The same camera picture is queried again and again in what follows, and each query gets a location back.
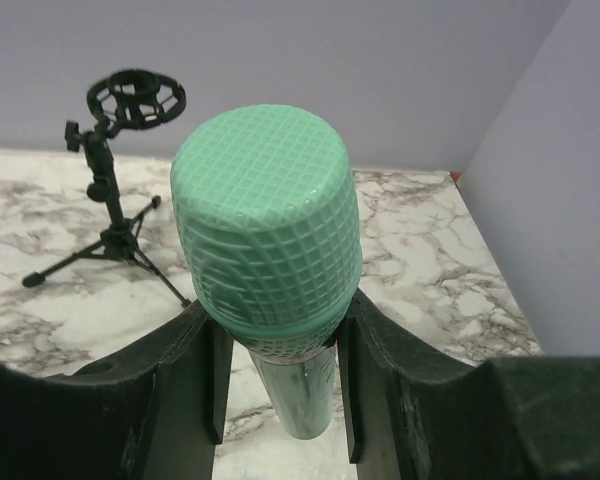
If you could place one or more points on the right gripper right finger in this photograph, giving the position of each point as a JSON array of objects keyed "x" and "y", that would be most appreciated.
[{"x": 413, "y": 412}]

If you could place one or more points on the mint green microphone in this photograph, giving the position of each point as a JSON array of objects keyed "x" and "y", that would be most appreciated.
[{"x": 266, "y": 209}]

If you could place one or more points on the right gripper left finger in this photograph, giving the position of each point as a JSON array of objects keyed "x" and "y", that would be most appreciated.
[{"x": 153, "y": 410}]

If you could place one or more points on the black tripod shock mount stand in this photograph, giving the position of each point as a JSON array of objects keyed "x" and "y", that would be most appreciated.
[{"x": 130, "y": 99}]

